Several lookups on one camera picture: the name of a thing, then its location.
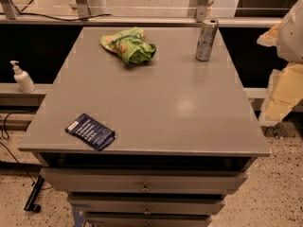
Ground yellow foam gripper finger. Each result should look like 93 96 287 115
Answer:
258 62 303 127

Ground small yellow foam gripper finger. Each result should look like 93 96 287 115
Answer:
257 24 280 47

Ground green rice chip bag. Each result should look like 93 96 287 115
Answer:
100 26 156 64

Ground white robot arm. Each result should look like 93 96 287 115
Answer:
257 0 303 127

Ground blue rxbar blueberry bar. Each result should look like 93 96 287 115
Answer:
65 113 116 151

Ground silver drink can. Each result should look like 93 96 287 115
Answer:
196 18 219 61

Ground grey drawer cabinet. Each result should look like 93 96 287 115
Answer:
20 27 269 227

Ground white pump lotion bottle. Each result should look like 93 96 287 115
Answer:
10 61 36 93

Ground grey metal rail frame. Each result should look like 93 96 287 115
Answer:
0 0 281 27

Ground black floor cable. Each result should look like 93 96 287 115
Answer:
0 110 37 186

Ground black floor bracket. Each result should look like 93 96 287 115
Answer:
24 176 45 213

